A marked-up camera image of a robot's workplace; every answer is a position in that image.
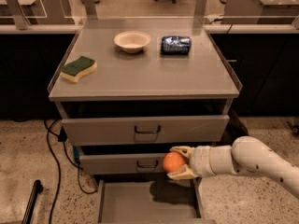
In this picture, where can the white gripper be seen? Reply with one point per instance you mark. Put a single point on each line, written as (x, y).
(200, 160)

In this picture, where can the orange fruit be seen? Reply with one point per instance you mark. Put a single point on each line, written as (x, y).
(172, 162)

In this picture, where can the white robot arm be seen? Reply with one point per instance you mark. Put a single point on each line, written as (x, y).
(246, 156)

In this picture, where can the grey bottom drawer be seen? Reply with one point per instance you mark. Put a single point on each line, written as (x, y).
(149, 202)

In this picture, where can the grey drawer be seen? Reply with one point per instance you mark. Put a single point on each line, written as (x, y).
(145, 130)
(149, 202)
(122, 163)

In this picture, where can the grey top drawer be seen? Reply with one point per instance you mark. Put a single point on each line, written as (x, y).
(145, 130)

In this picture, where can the grey middle drawer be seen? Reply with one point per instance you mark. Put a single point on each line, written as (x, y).
(122, 163)

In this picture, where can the grey metal drawer cabinet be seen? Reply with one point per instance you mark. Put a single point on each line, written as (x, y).
(144, 84)

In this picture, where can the dark cloth bag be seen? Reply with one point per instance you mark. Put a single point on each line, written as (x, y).
(234, 129)

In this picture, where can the black wheel at right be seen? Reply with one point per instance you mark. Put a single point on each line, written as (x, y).
(294, 128)

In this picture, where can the blue crushed soda can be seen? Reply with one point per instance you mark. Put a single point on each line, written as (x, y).
(176, 45)

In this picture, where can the white paper bowl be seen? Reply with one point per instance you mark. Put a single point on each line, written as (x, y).
(132, 41)

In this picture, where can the green yellow sponge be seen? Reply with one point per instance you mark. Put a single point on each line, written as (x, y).
(78, 69)

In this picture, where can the black bar lower left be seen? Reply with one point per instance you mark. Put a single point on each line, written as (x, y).
(36, 190)

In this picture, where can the right grey desk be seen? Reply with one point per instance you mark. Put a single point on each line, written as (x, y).
(260, 11)

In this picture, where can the grey desk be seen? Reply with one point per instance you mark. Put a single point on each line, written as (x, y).
(39, 12)
(260, 11)

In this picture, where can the clear acrylic barrier panel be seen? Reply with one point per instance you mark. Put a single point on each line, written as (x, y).
(214, 10)

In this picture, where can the left grey desk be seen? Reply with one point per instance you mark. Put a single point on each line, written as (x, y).
(39, 12)

